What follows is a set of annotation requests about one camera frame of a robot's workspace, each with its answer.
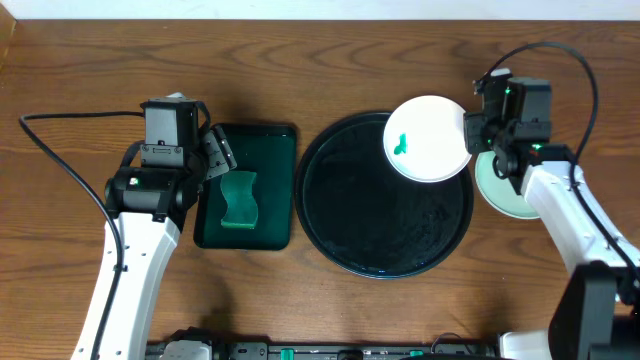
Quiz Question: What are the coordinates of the green sponge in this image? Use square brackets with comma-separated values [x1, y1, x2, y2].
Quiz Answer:
[220, 171, 259, 229]

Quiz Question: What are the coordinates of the white plate with green stain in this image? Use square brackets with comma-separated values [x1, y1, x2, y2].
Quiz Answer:
[383, 95, 471, 183]

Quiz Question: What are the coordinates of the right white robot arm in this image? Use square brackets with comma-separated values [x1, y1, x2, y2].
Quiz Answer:
[463, 113, 639, 359]

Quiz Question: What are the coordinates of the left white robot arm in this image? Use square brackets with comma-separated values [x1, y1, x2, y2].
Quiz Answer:
[72, 125, 236, 359]

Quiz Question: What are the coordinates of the dark green rectangular tray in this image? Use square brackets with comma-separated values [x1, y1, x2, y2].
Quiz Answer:
[194, 124, 296, 250]

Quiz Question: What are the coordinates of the round black tray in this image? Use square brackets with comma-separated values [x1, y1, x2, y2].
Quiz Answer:
[294, 112, 474, 279]

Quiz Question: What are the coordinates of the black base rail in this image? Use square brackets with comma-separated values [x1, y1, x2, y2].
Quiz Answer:
[144, 327, 501, 360]

